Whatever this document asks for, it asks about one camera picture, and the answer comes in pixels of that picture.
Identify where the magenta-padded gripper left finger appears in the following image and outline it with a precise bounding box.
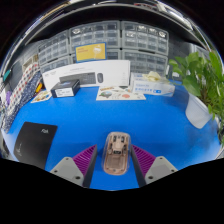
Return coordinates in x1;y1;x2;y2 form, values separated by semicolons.
49;144;99;189

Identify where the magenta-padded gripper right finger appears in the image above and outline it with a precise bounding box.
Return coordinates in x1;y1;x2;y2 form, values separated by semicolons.
129;144;179;189

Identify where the transparent pink computer mouse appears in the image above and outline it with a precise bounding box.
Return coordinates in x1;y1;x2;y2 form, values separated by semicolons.
102;131;132;176

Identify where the black mouse pad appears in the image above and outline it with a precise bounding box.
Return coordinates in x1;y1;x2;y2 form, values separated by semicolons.
13;121;58;170

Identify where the colourful picture card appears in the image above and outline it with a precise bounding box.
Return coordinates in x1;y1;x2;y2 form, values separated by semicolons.
95;85;147;101
30;89;53;104

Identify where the small black box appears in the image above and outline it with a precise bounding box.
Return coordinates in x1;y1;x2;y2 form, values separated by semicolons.
50;79;81;99

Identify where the white blue tissue box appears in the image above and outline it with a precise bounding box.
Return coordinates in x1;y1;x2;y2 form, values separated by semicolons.
129;71;176;98

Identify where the small yellow object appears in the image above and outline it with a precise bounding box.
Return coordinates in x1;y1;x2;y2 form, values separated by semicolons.
35;82;44;94

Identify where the small purple object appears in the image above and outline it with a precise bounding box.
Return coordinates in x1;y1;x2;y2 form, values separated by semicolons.
5;90;13;106

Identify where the red blue checked white cloth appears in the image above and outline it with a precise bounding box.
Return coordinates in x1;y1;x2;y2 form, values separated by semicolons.
6;61;41;111

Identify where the green potted plant white pot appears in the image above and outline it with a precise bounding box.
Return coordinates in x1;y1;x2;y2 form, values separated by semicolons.
168;51;224;134

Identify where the long white keyboard box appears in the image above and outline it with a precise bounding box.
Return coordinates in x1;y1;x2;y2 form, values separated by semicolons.
41;59;132;92

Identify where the white wicker basket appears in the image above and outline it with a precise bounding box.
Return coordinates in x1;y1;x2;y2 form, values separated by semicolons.
21;54;40;73

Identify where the yellow sign card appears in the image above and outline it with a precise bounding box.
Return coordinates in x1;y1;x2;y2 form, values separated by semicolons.
75;42;108;63

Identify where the teal wall-mounted holder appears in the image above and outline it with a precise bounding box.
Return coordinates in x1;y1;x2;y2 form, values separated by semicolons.
3;69;13;83

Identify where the dark wall shelf unit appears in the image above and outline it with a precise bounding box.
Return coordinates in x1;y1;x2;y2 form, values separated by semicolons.
24;1;208;44

